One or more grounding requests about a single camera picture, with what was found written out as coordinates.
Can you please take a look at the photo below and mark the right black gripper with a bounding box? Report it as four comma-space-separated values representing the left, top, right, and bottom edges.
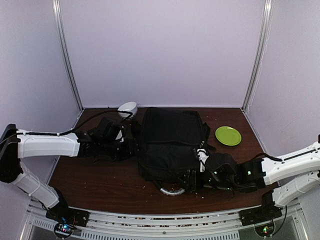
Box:
175, 168, 237, 192

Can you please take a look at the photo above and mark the black student backpack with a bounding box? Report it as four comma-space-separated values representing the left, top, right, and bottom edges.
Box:
137, 107, 214, 196

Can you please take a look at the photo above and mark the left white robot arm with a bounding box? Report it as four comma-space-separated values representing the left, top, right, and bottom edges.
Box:
0, 117, 137, 222

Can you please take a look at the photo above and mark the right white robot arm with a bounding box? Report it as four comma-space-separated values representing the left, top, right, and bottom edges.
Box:
194, 141, 320, 221

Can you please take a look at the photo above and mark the white patterned ceramic bowl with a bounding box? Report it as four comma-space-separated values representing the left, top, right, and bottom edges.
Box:
117, 101, 138, 121

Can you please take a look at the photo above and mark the green round plate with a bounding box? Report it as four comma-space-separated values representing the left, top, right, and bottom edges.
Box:
215, 126, 242, 147

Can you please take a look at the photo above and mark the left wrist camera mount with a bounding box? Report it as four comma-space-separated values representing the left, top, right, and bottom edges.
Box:
115, 126, 126, 143

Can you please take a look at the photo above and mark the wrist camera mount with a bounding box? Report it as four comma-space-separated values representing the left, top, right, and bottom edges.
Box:
192, 148, 210, 173
115, 126, 126, 143

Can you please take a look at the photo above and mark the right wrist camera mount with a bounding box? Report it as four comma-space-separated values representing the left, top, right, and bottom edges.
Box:
192, 148, 210, 173

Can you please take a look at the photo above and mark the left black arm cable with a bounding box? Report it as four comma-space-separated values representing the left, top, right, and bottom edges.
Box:
14, 109, 133, 137

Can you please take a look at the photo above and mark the front aluminium rail base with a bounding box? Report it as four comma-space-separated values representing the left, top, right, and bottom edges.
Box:
19, 197, 311, 240

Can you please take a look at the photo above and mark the left aluminium frame post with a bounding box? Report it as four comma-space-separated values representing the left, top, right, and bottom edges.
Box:
52, 0, 84, 111

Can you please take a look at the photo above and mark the aluminium frame post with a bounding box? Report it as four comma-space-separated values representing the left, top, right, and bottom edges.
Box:
242, 0, 274, 114
52, 0, 84, 111

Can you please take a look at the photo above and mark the right aluminium frame post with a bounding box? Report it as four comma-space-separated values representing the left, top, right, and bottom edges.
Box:
242, 0, 274, 114

